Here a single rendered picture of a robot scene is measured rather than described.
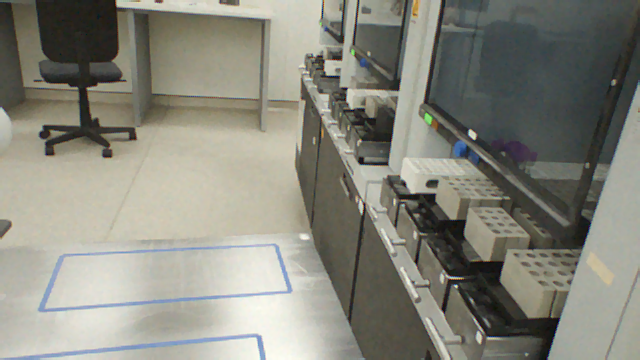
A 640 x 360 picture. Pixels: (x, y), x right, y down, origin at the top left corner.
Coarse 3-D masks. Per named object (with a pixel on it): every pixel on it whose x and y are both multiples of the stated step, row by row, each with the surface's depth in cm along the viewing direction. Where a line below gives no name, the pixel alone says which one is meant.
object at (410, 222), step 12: (408, 204) 112; (420, 204) 113; (408, 216) 109; (420, 216) 107; (408, 228) 108; (420, 228) 103; (432, 228) 103; (444, 228) 104; (384, 240) 110; (396, 240) 110; (408, 240) 108; (420, 240) 103; (396, 252) 105; (408, 252) 108
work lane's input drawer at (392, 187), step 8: (392, 176) 126; (400, 176) 127; (384, 184) 127; (392, 184) 122; (400, 184) 122; (384, 192) 126; (392, 192) 120; (400, 192) 118; (408, 192) 118; (368, 200) 127; (384, 200) 126; (392, 200) 120; (400, 200) 116; (408, 200) 117; (416, 200) 117; (368, 208) 124; (376, 208) 124; (384, 208) 124; (392, 208) 120; (376, 216) 119; (392, 216) 120; (392, 224) 119
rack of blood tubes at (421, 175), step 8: (408, 160) 124; (416, 160) 125; (424, 160) 125; (432, 160) 126; (440, 160) 126; (448, 160) 126; (456, 160) 127; (464, 160) 127; (408, 168) 121; (416, 168) 120; (424, 168) 120; (432, 168) 121; (440, 168) 121; (448, 168) 121; (456, 168) 121; (464, 168) 122; (472, 168) 122; (408, 176) 120; (416, 176) 116; (424, 176) 117; (432, 176) 117; (464, 176) 118; (472, 176) 118; (480, 176) 119; (408, 184) 120; (416, 184) 117; (424, 184) 117; (432, 184) 126
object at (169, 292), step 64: (0, 256) 81; (64, 256) 82; (128, 256) 84; (192, 256) 85; (256, 256) 87; (0, 320) 68; (64, 320) 69; (128, 320) 70; (192, 320) 71; (256, 320) 72; (320, 320) 73
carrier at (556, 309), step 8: (528, 256) 83; (536, 256) 83; (536, 264) 81; (544, 264) 81; (544, 272) 79; (552, 272) 79; (552, 280) 77; (560, 280) 77; (560, 288) 75; (568, 288) 75; (560, 296) 75; (552, 304) 76; (560, 304) 75; (552, 312) 76; (560, 312) 76
